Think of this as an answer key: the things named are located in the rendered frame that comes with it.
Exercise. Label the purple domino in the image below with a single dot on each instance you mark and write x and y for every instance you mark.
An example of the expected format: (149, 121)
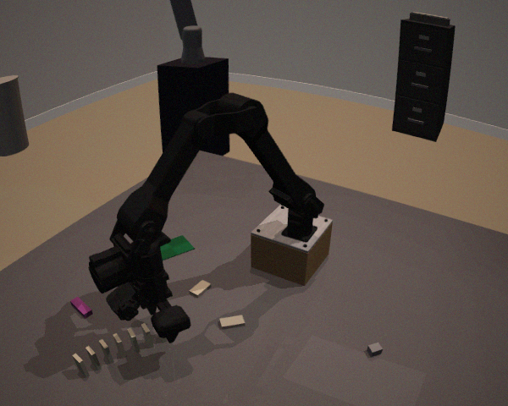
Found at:
(81, 307)

